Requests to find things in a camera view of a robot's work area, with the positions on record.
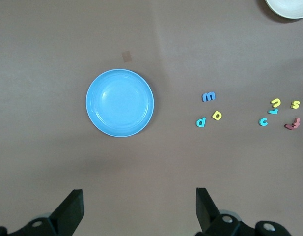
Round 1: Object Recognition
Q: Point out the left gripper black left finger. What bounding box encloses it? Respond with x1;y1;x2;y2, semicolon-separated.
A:
0;188;85;236

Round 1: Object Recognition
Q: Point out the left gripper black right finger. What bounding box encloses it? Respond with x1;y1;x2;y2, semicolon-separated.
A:
195;187;293;236

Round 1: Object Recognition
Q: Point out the blue foam letter m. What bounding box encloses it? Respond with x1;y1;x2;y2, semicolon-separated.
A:
201;91;216;102

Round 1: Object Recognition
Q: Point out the red foam letter f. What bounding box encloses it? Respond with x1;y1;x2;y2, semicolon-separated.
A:
284;118;301;131

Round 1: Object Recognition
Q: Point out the blue plate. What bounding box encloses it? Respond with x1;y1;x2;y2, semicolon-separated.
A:
85;68;155;138

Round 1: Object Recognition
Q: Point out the beige plate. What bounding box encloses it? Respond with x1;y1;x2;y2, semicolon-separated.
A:
265;0;303;19

